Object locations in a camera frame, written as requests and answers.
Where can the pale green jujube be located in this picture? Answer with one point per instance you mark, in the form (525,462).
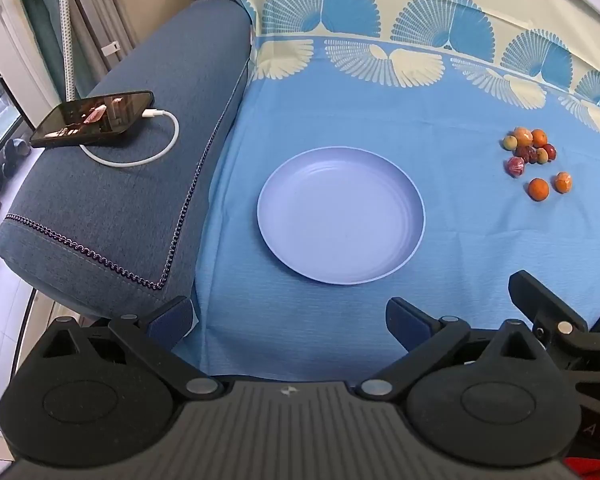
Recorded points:
(508,142)

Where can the pale yellow jujube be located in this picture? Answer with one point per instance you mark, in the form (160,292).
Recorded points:
(542,155)

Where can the lavender round plate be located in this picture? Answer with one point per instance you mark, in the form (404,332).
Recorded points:
(341,215)

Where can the black smartphone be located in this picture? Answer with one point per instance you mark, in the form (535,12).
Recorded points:
(92,119)

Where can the blue printed bedsheet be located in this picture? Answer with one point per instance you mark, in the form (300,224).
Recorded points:
(360,85)

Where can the plastic red fruit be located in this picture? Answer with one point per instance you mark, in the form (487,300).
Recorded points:
(515,166)

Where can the white plastic clip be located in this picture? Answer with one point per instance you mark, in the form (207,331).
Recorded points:
(110,48)

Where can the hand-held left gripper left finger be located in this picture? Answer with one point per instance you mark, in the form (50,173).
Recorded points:
(172,319)

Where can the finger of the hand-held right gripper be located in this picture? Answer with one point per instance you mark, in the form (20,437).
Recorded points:
(545,305)

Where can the red cloth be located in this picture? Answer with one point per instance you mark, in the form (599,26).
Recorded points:
(592,467)

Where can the small orange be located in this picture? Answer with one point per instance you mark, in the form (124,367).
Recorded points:
(522,135)
(538,189)
(539,138)

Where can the blue grey padded armrest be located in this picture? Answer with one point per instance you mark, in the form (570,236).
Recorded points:
(130,195)

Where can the dark green curtain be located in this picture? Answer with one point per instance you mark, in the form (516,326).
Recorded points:
(35,5)

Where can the white dotted pole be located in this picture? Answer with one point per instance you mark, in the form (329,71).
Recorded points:
(68,35)

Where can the plastic orange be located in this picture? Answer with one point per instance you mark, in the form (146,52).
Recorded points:
(562,182)

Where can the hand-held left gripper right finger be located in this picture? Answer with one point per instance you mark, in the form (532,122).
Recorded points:
(409,322)

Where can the dark slipper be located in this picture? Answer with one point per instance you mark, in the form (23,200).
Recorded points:
(15,148)

